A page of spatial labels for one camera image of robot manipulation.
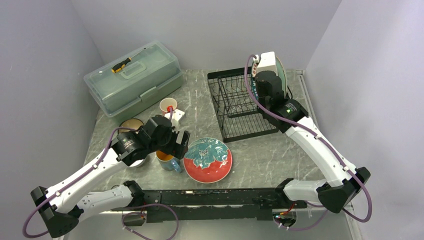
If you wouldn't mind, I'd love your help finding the red teal rimmed plate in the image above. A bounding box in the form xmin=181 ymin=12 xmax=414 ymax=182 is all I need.
xmin=250 ymin=77 xmax=259 ymax=100

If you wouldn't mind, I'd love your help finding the light blue flower plate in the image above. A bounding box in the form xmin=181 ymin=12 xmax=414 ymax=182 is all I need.
xmin=275 ymin=56 xmax=288 ymax=98

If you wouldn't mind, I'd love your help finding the red teal flower plate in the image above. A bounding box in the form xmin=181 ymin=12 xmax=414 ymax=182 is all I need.
xmin=183 ymin=137 xmax=233 ymax=184

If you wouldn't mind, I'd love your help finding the black wire dish rack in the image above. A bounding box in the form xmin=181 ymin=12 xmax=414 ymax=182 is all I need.
xmin=207 ymin=67 xmax=279 ymax=143

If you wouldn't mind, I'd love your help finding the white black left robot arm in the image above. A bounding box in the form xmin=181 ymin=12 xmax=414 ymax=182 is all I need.
xmin=22 ymin=115 xmax=191 ymax=239

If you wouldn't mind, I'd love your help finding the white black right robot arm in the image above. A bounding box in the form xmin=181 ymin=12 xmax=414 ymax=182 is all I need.
xmin=253 ymin=70 xmax=371 ymax=213

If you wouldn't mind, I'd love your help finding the blue mug orange inside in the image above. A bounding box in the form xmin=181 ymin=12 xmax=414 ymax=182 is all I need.
xmin=155 ymin=150 xmax=182 ymax=173

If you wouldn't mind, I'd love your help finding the brown glazed bowl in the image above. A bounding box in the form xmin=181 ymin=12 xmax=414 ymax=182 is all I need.
xmin=119 ymin=118 xmax=145 ymax=133

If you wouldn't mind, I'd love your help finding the pink ceramic mug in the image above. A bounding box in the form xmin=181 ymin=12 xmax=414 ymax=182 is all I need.
xmin=159 ymin=97 xmax=178 ymax=114

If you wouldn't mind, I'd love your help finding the white ceramic bowl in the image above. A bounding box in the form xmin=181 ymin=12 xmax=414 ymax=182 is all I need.
xmin=129 ymin=158 xmax=148 ymax=168

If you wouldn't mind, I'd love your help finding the green translucent plastic storage box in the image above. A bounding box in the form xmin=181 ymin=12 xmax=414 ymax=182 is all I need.
xmin=83 ymin=40 xmax=183 ymax=123

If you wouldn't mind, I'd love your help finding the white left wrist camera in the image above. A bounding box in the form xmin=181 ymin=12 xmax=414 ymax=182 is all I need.
xmin=164 ymin=107 xmax=186 ymax=131

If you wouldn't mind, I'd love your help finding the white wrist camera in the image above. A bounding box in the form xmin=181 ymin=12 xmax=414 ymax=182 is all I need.
xmin=251 ymin=51 xmax=278 ymax=77
xmin=164 ymin=107 xmax=186 ymax=131

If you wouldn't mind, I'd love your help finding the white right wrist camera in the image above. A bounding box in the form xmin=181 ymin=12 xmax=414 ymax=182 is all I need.
xmin=251 ymin=51 xmax=278 ymax=77

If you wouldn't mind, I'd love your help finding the yellow black handled screwdriver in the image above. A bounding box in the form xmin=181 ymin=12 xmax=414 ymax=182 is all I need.
xmin=111 ymin=47 xmax=147 ymax=74

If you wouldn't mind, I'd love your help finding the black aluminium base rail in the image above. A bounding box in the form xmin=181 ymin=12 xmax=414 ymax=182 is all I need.
xmin=108 ymin=187 xmax=310 ymax=225

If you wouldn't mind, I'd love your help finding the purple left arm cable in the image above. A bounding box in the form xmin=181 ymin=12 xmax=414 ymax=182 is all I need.
xmin=22 ymin=126 xmax=140 ymax=239

